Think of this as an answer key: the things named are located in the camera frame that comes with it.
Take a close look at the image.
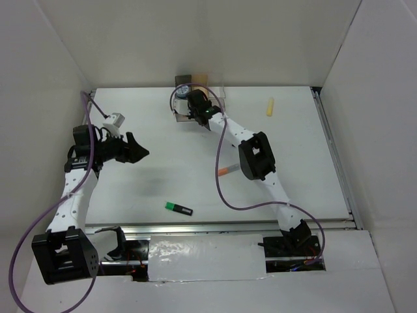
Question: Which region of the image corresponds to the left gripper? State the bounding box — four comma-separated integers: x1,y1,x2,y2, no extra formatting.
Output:
94,129,149,164

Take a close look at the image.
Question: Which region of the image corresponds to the blue tape roll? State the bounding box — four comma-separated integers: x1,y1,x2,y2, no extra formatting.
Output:
175,84,190,99

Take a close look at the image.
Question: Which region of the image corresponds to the orange grey highlighter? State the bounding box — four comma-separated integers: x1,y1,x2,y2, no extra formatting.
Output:
218,164,240,177

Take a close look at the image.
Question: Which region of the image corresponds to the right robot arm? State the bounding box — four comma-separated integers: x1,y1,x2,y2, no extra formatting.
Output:
186,89,311,256

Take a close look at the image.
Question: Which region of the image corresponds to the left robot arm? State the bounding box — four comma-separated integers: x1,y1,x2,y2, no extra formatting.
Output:
31,125,149,285

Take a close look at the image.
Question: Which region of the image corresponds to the clear plastic organizer tray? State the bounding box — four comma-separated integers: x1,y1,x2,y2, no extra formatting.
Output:
169,72,226,122

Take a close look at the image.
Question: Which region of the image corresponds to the tan compartment box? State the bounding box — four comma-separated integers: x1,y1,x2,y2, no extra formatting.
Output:
192,74,209,97

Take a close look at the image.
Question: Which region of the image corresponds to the dark grey compartment box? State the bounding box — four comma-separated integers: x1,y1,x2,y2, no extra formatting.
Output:
175,74,192,89

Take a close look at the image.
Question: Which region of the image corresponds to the green black highlighter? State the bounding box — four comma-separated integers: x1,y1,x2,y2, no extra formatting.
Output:
165,202,193,216

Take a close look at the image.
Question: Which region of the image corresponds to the white cover panel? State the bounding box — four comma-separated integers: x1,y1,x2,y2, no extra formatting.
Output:
148,234,266,282

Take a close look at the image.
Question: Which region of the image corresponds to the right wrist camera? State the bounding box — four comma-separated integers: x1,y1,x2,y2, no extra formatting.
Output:
173,98,190,115

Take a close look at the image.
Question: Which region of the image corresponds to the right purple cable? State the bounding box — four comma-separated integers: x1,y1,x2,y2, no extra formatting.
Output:
169,83,328,264

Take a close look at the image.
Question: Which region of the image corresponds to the purple cable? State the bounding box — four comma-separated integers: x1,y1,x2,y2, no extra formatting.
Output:
169,83,328,264
8,90,110,310

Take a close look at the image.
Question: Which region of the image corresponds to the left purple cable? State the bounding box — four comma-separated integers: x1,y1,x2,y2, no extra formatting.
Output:
8,90,110,310

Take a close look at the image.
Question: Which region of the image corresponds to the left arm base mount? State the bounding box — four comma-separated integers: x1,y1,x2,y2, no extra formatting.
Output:
90,226,150,282

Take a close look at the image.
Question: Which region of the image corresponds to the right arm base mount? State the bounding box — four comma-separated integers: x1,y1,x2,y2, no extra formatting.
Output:
257,223,327,273

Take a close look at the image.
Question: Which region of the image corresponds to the aluminium frame rail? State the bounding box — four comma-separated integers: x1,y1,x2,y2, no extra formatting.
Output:
86,87,357,233

